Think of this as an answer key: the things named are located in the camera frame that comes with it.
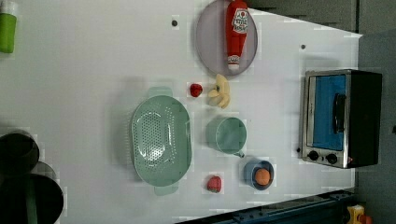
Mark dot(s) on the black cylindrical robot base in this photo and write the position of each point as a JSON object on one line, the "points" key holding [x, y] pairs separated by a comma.
{"points": [[29, 193]]}

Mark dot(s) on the silver black toaster oven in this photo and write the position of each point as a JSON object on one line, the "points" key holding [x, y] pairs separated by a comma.
{"points": [[361, 125]]}

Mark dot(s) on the small red strawberry toy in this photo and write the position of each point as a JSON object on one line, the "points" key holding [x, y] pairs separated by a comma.
{"points": [[195, 90]]}

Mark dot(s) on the peeled banana toy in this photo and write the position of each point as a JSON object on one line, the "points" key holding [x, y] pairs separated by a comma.
{"points": [[220, 95]]}

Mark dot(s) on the green measuring cup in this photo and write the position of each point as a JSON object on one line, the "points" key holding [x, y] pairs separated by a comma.
{"points": [[227, 135]]}

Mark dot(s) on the green plastic colander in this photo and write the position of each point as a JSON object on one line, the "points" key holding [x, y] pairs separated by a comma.
{"points": [[161, 139]]}

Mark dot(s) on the red pepper toy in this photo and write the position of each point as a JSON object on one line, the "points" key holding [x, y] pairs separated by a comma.
{"points": [[214, 184]]}

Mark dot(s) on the small blue bowl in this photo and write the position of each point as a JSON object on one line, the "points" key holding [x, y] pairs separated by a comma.
{"points": [[250, 169]]}

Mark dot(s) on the grey round plate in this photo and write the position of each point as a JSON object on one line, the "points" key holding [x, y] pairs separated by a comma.
{"points": [[210, 40]]}

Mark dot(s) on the orange fruit toy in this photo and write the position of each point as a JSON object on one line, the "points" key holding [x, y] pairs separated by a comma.
{"points": [[262, 177]]}

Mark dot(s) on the red ketchup bottle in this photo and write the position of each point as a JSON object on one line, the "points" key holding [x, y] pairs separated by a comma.
{"points": [[236, 29]]}

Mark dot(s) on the yellow red emergency button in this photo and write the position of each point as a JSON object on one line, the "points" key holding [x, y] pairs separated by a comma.
{"points": [[357, 215]]}

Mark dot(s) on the green white cup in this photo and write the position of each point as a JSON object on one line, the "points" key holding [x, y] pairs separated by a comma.
{"points": [[8, 23]]}

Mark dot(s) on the blue metal table frame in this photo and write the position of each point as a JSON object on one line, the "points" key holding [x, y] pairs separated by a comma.
{"points": [[326, 208]]}

